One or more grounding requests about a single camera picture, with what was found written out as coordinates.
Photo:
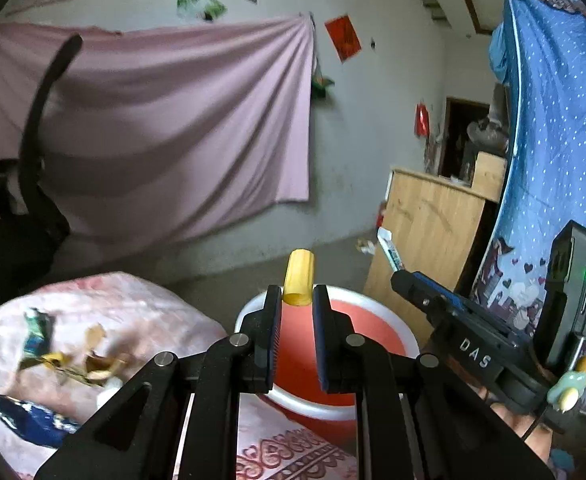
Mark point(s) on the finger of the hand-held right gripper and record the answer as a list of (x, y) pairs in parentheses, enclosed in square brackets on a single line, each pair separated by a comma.
[(453, 292), (418, 292)]

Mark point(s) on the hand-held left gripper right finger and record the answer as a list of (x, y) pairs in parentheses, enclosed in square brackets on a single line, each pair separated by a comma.
[(320, 335)]

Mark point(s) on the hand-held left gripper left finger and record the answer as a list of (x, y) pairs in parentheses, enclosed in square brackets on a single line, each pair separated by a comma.
[(276, 332)]

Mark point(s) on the red basin with white rim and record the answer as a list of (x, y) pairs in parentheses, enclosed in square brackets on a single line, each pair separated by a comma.
[(298, 360)]

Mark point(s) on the white and blue wrapper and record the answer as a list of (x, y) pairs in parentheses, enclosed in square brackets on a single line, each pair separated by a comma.
[(390, 250)]

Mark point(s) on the yellow plastic cylinder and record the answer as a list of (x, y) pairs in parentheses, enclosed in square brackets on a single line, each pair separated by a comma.
[(299, 275)]

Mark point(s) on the person's right hand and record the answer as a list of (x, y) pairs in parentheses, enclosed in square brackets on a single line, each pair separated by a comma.
[(520, 425)]

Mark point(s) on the large wooden board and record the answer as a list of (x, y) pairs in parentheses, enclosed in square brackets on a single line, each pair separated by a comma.
[(423, 240)]

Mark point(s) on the floor litter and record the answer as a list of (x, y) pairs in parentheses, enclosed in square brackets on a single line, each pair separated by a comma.
[(366, 247)]

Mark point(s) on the green and yellow charm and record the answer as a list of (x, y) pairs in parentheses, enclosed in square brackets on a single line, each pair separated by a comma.
[(573, 382)]

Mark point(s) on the small wooden board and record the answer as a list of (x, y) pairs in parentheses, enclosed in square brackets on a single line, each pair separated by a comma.
[(490, 175)]

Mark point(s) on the pink patterned tablecloth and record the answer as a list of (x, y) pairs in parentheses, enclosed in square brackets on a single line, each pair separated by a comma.
[(133, 300)]

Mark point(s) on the blue dotted printed cloth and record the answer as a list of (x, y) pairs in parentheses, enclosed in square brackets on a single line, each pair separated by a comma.
[(548, 135)]

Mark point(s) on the large brown peel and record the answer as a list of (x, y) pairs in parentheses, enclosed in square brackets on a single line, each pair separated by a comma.
[(105, 366)]

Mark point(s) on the white crumpled paper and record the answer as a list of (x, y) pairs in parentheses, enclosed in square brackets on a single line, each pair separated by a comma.
[(109, 392)]

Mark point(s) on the small brown peel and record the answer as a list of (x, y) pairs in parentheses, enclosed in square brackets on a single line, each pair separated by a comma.
[(95, 338)]

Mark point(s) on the pink hanging cloth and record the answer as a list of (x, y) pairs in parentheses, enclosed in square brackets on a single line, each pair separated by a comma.
[(173, 135)]

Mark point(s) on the yellow crumpled wrapper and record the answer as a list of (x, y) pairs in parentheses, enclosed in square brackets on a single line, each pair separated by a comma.
[(53, 359)]

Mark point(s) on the green hanging ornament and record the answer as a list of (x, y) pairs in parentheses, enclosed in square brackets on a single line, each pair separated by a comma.
[(322, 82)]

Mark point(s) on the green crumpled wrapper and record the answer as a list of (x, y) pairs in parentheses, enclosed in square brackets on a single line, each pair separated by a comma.
[(37, 335)]

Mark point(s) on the dark blue snack packet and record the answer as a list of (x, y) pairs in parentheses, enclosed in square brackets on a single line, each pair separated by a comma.
[(28, 417)]

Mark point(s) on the black office chair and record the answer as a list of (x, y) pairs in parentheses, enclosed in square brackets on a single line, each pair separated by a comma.
[(34, 125)]

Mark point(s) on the red wall hanging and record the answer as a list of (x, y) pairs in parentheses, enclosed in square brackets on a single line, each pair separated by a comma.
[(422, 120)]

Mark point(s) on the red paper wall sheet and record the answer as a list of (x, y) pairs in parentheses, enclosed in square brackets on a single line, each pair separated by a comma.
[(343, 37)]

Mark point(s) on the green wall pictures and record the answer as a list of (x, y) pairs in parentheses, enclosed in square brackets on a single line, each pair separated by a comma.
[(198, 2)]

